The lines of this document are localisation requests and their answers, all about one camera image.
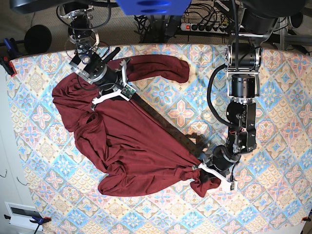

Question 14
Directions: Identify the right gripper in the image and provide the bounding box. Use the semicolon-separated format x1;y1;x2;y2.
69;53;117;91

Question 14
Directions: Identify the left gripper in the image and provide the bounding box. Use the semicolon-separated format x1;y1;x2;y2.
201;145;241;177

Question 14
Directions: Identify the dark red t-shirt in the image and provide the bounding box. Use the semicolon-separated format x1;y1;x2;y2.
52;55;222;198

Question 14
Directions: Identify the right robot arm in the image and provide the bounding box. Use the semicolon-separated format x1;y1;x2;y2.
57;2;122;91

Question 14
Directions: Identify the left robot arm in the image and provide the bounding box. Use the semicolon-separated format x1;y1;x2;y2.
199;0;292;180

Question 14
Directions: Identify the patterned tile tablecloth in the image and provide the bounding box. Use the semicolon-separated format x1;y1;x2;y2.
5;49;312;234

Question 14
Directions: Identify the blue orange clamp upper left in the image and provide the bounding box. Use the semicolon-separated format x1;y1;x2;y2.
0;38;18;77

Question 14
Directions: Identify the blue orange clamp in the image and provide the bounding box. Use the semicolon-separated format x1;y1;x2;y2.
3;214;52;234
0;38;18;77

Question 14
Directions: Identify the orange clamp lower right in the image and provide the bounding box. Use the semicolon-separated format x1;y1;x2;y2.
301;217;312;222

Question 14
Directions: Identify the white power strip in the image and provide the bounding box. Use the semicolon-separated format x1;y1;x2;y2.
180;23;226;34

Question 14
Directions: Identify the blue orange clamp lower left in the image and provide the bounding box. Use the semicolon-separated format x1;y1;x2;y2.
3;214;52;234

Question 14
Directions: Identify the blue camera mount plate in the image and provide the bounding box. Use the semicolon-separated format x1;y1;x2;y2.
116;0;191;16

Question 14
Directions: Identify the white wall outlet box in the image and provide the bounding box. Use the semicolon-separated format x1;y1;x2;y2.
5;202;40;230

